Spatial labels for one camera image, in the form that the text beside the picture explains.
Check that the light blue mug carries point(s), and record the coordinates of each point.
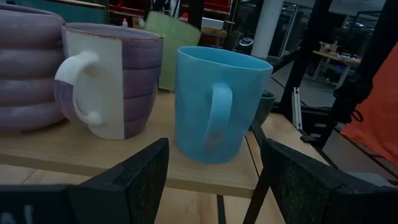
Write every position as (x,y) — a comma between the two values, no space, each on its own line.
(199,102)

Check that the lilac ribbed mug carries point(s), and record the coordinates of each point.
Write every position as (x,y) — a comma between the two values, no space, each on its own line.
(28,77)

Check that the white pillar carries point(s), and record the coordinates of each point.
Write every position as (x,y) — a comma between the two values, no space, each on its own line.
(267,28)

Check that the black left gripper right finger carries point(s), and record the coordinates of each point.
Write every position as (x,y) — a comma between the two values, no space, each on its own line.
(298,186)

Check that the white metal bracket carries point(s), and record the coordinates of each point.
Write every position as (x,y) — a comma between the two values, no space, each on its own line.
(297,109)

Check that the wooden workbench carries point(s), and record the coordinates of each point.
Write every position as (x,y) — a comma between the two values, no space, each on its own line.
(335,57)

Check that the round black device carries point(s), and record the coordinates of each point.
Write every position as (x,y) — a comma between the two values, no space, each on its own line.
(246,45)

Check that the orange cloth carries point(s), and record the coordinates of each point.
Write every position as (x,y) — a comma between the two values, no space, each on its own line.
(379,109)

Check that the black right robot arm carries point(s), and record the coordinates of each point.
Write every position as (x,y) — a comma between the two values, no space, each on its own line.
(357,84)

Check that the light green ceramic bowl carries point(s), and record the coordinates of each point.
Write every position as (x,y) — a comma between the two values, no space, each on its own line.
(174,40)

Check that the black frame wooden shelf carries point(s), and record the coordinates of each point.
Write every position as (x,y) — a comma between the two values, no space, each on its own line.
(124,155)

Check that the small white bottle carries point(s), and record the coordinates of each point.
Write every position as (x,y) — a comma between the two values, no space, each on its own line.
(125,23)

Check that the dark green ribbed mug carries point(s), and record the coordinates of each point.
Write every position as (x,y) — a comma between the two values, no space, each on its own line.
(264,105)

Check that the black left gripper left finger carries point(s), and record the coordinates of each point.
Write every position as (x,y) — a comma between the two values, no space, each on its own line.
(133,193)

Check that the black frame post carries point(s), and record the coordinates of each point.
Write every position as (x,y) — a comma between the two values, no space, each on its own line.
(308,56)

